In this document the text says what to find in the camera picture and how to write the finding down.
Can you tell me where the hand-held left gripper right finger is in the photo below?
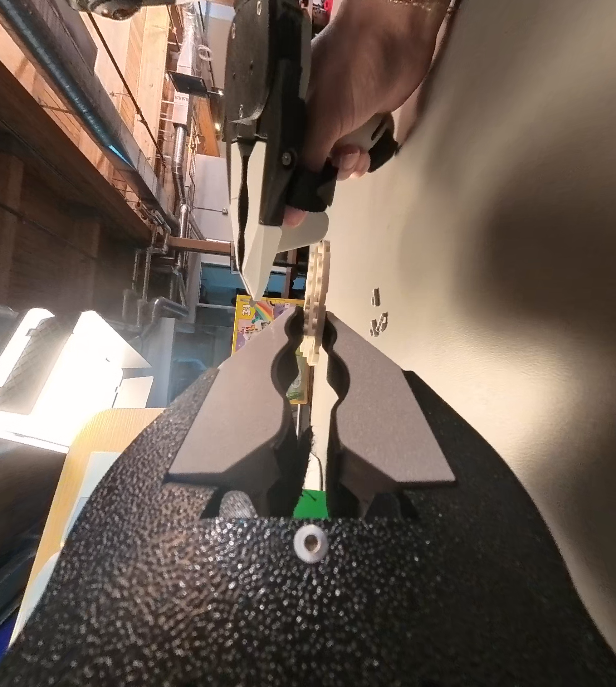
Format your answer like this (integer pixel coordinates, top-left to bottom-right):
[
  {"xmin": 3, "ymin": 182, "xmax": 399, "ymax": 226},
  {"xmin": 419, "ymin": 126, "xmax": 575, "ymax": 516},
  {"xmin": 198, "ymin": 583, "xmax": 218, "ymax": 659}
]
[{"xmin": 311, "ymin": 317, "xmax": 456, "ymax": 518}]

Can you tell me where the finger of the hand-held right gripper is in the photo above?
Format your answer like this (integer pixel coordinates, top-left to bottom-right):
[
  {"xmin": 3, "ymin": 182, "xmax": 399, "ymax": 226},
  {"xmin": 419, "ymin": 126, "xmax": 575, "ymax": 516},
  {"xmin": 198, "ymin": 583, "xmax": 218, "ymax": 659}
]
[
  {"xmin": 235, "ymin": 145, "xmax": 284, "ymax": 302},
  {"xmin": 228, "ymin": 141, "xmax": 255, "ymax": 296}
]

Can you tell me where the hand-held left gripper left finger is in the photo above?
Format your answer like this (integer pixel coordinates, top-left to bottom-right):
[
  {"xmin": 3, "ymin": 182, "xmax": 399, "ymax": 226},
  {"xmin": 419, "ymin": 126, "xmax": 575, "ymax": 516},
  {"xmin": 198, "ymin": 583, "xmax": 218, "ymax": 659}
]
[{"xmin": 166, "ymin": 308, "xmax": 306, "ymax": 518}]

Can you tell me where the round cream lego plate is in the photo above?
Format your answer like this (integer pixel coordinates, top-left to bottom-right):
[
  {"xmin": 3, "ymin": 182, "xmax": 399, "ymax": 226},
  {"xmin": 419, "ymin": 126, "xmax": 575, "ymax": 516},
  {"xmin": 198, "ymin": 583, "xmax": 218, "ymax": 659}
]
[{"xmin": 304, "ymin": 242, "xmax": 333, "ymax": 368}]

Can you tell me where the green plastic bin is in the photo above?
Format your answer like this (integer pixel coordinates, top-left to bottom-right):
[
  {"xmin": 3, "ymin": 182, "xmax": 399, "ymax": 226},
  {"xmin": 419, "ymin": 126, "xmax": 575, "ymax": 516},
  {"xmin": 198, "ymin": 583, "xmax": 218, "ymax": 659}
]
[{"xmin": 294, "ymin": 489, "xmax": 328, "ymax": 519}]

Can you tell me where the yellow lego set box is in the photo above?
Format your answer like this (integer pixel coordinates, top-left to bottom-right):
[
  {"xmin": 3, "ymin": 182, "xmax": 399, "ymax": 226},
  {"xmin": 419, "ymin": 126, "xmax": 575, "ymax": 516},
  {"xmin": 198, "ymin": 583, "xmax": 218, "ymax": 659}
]
[{"xmin": 231, "ymin": 294, "xmax": 311, "ymax": 404}]

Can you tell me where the person's right hand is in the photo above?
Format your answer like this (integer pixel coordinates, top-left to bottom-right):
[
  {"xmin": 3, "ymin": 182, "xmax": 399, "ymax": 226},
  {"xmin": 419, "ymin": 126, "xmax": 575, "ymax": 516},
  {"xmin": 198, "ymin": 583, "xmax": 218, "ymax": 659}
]
[{"xmin": 285, "ymin": 0, "xmax": 461, "ymax": 227}]

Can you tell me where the wooden board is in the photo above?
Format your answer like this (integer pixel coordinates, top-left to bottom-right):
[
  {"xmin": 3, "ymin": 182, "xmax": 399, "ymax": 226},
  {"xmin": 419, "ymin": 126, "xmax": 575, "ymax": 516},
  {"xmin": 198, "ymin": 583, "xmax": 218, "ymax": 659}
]
[{"xmin": 10, "ymin": 408, "xmax": 166, "ymax": 645}]

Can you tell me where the white studio light panel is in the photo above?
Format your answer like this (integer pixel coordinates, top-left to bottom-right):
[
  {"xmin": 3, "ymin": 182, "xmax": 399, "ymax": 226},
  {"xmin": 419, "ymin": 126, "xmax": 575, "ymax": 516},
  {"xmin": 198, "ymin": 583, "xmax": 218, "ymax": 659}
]
[{"xmin": 0, "ymin": 307, "xmax": 154, "ymax": 447}]

